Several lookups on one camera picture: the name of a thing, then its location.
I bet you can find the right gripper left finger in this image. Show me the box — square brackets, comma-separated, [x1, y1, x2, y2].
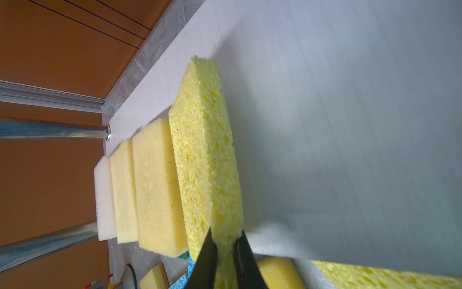
[184, 229, 218, 289]

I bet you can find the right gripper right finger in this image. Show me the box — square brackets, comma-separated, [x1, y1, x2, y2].
[233, 231, 268, 289]

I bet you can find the yellow foam sponge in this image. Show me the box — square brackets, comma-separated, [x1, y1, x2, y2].
[110, 139, 138, 244]
[132, 119, 188, 258]
[140, 263, 170, 289]

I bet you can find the yellow-green sponge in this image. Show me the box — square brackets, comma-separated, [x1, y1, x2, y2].
[314, 261, 462, 289]
[169, 56, 244, 289]

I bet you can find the pale pink foam sponge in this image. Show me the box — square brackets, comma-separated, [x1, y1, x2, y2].
[94, 156, 117, 242]

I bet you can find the yellow foam sponge front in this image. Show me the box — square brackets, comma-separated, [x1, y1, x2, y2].
[110, 139, 138, 244]

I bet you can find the white two-tier shelf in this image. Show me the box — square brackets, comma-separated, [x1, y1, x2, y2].
[107, 1, 462, 277]

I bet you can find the blue sponge upper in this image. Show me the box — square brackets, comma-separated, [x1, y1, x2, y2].
[185, 258, 196, 280]

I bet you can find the blue sponge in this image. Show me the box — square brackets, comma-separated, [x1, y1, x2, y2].
[185, 258, 196, 280]
[169, 274, 188, 289]

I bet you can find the blue sponge lower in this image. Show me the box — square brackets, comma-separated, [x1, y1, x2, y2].
[169, 274, 188, 289]

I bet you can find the green scouring sponge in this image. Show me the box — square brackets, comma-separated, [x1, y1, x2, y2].
[178, 251, 190, 260]

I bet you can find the thick yellow sponge centre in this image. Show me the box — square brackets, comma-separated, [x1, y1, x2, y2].
[257, 256, 306, 289]

